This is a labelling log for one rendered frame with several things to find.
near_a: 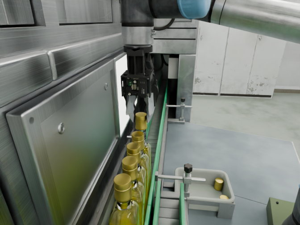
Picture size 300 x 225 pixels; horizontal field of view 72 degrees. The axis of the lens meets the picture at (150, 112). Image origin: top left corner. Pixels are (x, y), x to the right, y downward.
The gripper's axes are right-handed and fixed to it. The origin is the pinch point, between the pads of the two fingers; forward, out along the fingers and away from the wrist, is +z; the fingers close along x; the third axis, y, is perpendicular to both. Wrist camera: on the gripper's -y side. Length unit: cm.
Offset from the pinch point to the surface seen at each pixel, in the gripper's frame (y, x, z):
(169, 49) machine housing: -86, 6, -9
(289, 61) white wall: -406, 247, 52
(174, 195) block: -0.9, 11.2, 30.0
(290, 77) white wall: -406, 257, 83
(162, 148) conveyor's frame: -30.0, 5.4, 30.6
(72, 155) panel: 17.5, -12.7, 2.0
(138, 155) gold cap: 12.6, 1.2, 4.3
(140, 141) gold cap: 7.0, 0.8, 3.8
